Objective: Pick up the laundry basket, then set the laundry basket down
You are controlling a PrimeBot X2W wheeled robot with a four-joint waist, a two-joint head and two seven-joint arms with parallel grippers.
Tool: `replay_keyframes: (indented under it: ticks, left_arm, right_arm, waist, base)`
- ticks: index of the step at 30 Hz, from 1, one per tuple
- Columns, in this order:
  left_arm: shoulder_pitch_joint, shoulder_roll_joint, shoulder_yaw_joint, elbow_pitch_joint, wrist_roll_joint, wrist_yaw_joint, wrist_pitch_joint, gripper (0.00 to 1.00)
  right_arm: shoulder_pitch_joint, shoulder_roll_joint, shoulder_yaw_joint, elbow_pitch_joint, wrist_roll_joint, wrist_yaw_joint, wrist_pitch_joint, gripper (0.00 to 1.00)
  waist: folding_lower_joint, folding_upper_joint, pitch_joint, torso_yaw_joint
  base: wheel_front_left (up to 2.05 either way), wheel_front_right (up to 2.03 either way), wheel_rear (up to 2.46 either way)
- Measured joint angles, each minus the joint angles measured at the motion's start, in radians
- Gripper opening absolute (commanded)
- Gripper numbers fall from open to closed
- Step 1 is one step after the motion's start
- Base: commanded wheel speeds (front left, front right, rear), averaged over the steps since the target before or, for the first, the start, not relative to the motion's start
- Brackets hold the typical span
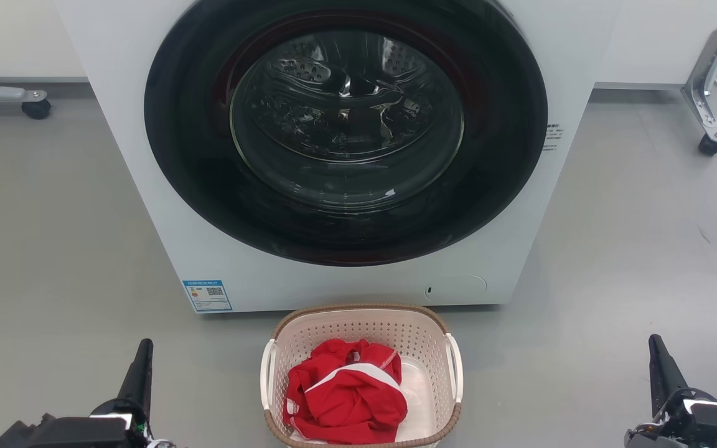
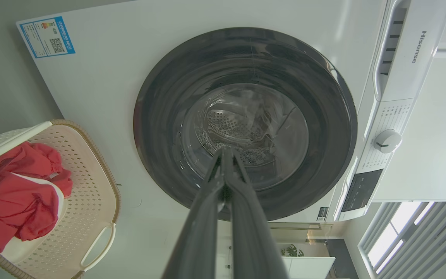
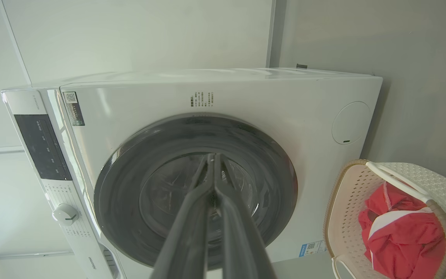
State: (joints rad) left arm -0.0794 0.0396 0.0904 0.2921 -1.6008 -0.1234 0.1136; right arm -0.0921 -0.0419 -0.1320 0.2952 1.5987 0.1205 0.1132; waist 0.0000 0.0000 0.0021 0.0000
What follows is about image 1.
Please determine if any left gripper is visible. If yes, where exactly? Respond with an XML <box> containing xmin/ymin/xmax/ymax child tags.
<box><xmin>0</xmin><ymin>338</ymin><xmax>176</xmax><ymax>448</ymax></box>

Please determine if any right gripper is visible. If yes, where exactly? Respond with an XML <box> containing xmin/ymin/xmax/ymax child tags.
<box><xmin>624</xmin><ymin>334</ymin><xmax>717</xmax><ymax>448</ymax></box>

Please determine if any cream perforated laundry basket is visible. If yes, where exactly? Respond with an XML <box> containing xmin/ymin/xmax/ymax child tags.
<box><xmin>260</xmin><ymin>303</ymin><xmax>464</xmax><ymax>448</ymax></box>

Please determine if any blue energy label sticker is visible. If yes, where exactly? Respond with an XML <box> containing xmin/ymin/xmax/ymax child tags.
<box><xmin>182</xmin><ymin>280</ymin><xmax>233</xmax><ymax>312</ymax></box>

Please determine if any red garment with white trim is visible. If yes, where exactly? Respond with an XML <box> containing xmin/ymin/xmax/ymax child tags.
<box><xmin>283</xmin><ymin>338</ymin><xmax>408</xmax><ymax>445</ymax></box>

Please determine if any white front-load washing machine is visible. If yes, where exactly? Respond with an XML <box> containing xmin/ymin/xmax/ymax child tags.
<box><xmin>54</xmin><ymin>0</ymin><xmax>717</xmax><ymax>314</ymax></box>

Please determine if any round filter cover flap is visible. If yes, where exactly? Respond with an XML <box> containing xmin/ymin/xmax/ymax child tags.
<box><xmin>424</xmin><ymin>274</ymin><xmax>488</xmax><ymax>304</ymax></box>

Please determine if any round black washer door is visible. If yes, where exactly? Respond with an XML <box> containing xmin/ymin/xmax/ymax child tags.
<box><xmin>144</xmin><ymin>0</ymin><xmax>548</xmax><ymax>267</ymax></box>

